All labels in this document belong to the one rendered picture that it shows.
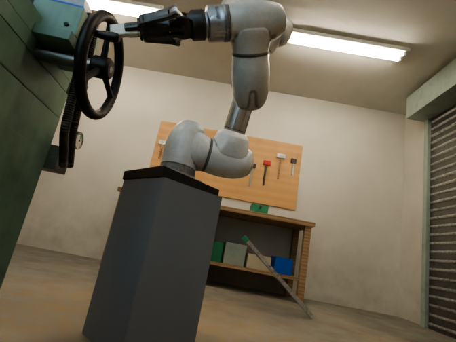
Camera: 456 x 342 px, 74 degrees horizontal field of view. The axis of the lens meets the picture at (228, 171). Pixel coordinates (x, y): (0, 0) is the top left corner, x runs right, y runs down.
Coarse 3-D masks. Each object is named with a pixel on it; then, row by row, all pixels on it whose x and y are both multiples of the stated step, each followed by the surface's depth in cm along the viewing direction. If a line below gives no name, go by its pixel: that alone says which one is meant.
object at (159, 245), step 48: (144, 192) 113; (192, 192) 116; (144, 240) 104; (192, 240) 115; (96, 288) 116; (144, 288) 100; (192, 288) 114; (96, 336) 106; (144, 336) 99; (192, 336) 113
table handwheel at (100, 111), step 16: (96, 16) 73; (112, 16) 80; (80, 32) 70; (80, 48) 69; (64, 64) 82; (80, 64) 70; (96, 64) 81; (112, 64) 84; (80, 80) 71; (112, 80) 96; (80, 96) 74; (112, 96) 94; (96, 112) 83
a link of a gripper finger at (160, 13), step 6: (174, 6) 72; (150, 12) 73; (156, 12) 73; (162, 12) 73; (168, 12) 73; (174, 12) 71; (144, 18) 73; (150, 18) 73; (156, 18) 72; (162, 18) 72; (168, 18) 73; (144, 24) 73
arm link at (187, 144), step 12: (180, 132) 127; (192, 132) 128; (204, 132) 134; (168, 144) 127; (180, 144) 125; (192, 144) 127; (204, 144) 128; (168, 156) 125; (180, 156) 124; (192, 156) 126; (204, 156) 128; (192, 168) 127
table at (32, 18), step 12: (12, 0) 70; (24, 0) 74; (24, 12) 75; (36, 12) 79; (36, 24) 79; (36, 36) 80; (48, 36) 79; (60, 36) 79; (72, 36) 80; (48, 48) 85; (60, 48) 84; (72, 48) 83; (72, 72) 103
